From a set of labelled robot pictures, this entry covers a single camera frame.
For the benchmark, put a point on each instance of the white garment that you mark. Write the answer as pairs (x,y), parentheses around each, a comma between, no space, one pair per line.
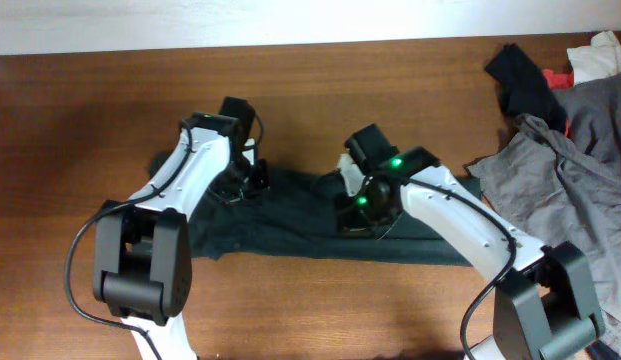
(600,59)

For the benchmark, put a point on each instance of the grey garment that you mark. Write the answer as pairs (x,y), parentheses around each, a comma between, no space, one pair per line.
(567,187)

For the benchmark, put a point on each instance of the black Nike t-shirt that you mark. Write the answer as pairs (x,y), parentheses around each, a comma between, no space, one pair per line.
(296,216)

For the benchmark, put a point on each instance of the red garment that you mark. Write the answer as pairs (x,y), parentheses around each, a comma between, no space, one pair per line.
(558,81)

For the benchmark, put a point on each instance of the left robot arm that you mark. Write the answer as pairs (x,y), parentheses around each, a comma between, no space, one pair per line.
(142,259)

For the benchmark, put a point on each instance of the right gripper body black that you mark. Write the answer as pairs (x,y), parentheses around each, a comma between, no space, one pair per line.
(364,211)

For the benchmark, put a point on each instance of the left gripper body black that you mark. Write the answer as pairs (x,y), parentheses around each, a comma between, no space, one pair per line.
(242,181)

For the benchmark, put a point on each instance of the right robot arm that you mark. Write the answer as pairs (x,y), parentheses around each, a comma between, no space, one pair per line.
(539,302)

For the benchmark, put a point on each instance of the black garment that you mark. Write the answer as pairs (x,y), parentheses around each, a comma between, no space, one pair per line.
(523,89)

